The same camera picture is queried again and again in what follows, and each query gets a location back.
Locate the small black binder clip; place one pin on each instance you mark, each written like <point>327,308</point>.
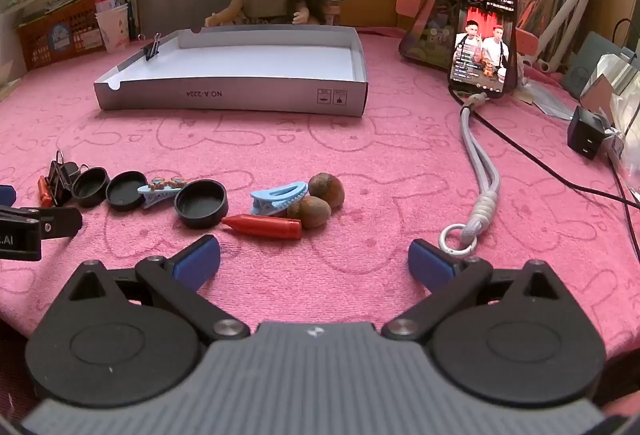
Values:
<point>151,49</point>

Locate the large black binder clip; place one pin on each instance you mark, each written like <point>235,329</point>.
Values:
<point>62,180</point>

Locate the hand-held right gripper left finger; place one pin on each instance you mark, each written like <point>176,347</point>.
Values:
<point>197,261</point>

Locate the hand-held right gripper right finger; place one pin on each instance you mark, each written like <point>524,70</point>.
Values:
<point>430,265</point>

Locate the grey booklet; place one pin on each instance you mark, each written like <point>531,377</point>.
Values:
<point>587,65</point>

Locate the decorated blue hair clip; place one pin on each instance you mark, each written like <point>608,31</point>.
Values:
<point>160,191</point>

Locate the plain blue hair clip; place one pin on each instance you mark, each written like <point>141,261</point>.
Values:
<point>275,200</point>

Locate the red plastic basket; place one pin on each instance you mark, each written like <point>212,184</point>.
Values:
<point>60,35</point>

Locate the white paper cup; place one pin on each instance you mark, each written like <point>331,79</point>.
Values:
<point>114,30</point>

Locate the yellow wooden drawer box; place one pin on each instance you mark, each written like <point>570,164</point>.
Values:
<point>370,7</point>

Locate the black charger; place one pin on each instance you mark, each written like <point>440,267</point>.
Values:
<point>586,132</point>

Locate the black smartphone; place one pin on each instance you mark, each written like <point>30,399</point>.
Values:
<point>482,35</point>

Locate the brown nut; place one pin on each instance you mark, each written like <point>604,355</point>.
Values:
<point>310,212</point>
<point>327,189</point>

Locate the white cardboard box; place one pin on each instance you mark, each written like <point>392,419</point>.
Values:
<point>240,65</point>

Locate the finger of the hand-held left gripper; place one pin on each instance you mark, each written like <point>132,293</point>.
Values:
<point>60,220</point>
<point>6,196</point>

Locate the pink towel mat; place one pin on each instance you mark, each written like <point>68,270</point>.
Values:
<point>350,150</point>

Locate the red marker cap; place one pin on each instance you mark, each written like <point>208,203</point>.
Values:
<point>265,227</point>
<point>45,192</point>

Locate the black round lid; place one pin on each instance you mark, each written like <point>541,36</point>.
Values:
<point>90,187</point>
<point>200,205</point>
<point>125,192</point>

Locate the clear plastic bags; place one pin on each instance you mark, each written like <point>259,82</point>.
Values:
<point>627,125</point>

